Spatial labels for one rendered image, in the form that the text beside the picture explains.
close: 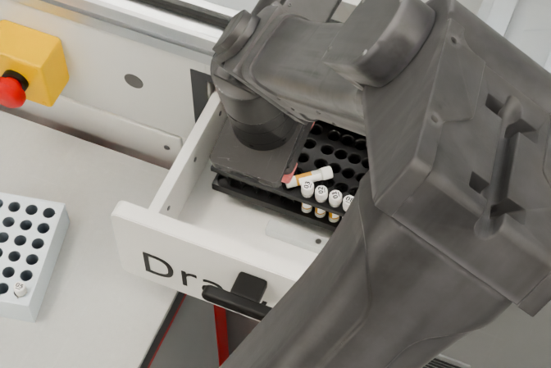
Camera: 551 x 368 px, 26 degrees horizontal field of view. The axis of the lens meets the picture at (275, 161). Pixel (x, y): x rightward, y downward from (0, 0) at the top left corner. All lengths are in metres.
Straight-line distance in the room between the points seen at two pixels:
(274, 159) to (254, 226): 0.21
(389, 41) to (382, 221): 0.08
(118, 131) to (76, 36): 0.16
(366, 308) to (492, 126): 0.08
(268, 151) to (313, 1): 0.15
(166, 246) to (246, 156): 0.15
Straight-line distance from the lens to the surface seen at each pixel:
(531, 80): 0.49
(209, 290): 1.08
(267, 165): 1.00
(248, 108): 0.93
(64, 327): 1.25
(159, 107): 1.28
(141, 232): 1.11
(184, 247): 1.10
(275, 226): 1.19
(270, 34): 0.81
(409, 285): 0.44
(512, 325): 1.38
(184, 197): 1.21
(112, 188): 1.33
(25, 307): 1.23
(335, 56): 0.52
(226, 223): 1.20
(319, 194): 1.13
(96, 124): 1.37
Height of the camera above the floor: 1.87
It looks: 56 degrees down
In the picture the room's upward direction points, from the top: straight up
